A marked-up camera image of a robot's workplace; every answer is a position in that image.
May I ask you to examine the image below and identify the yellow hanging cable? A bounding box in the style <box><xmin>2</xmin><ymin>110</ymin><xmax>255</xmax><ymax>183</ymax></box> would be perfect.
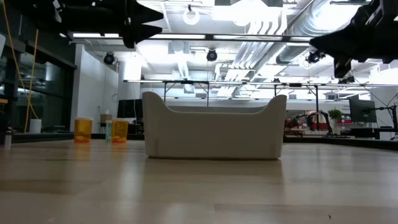
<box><xmin>23</xmin><ymin>28</ymin><xmax>40</xmax><ymax>134</ymax></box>
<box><xmin>1</xmin><ymin>0</ymin><xmax>40</xmax><ymax>121</ymax></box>

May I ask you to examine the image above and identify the black metal rig frame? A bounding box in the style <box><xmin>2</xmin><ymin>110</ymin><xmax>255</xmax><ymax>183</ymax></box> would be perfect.
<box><xmin>163</xmin><ymin>80</ymin><xmax>320</xmax><ymax>131</ymax></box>

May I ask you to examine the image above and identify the green potted plant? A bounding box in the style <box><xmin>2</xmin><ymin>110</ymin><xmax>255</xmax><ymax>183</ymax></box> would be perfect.
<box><xmin>328</xmin><ymin>108</ymin><xmax>343</xmax><ymax>136</ymax></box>

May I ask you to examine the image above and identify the cardboard tissue box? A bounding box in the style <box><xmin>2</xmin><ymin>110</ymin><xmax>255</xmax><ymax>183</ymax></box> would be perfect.
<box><xmin>99</xmin><ymin>110</ymin><xmax>113</xmax><ymax>124</ymax></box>

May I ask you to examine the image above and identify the overhead LED light bar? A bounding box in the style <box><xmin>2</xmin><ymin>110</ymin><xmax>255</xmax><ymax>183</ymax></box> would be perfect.
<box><xmin>58</xmin><ymin>32</ymin><xmax>315</xmax><ymax>44</ymax></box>

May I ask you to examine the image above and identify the black computer monitor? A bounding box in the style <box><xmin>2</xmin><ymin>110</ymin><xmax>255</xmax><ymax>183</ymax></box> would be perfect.
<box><xmin>348</xmin><ymin>95</ymin><xmax>377</xmax><ymax>123</ymax></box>
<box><xmin>117</xmin><ymin>98</ymin><xmax>144</xmax><ymax>119</ymax></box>

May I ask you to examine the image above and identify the white plastic bin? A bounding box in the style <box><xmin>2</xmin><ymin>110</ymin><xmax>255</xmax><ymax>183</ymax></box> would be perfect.
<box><xmin>142</xmin><ymin>91</ymin><xmax>287</xmax><ymax>161</ymax></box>

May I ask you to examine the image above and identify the white ring lamp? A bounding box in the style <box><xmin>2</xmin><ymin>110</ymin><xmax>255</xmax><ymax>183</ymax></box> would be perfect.
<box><xmin>182</xmin><ymin>4</ymin><xmax>200</xmax><ymax>26</ymax></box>

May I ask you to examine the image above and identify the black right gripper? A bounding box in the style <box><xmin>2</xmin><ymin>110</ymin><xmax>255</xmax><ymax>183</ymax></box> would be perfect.
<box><xmin>310</xmin><ymin>0</ymin><xmax>386</xmax><ymax>78</ymax></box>

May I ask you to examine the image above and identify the orange pill bottle white cap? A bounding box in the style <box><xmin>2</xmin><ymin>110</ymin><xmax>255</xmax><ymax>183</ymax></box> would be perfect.
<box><xmin>111</xmin><ymin>118</ymin><xmax>129</xmax><ymax>144</ymax></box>
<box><xmin>73</xmin><ymin>117</ymin><xmax>93</xmax><ymax>144</ymax></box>

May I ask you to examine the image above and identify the small white cylinder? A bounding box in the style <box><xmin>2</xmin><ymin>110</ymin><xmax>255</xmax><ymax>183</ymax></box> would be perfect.
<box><xmin>3</xmin><ymin>129</ymin><xmax>13</xmax><ymax>149</ymax></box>

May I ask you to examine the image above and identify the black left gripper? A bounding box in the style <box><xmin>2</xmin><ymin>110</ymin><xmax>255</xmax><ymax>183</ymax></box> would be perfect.
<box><xmin>60</xmin><ymin>0</ymin><xmax>164</xmax><ymax>49</ymax></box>

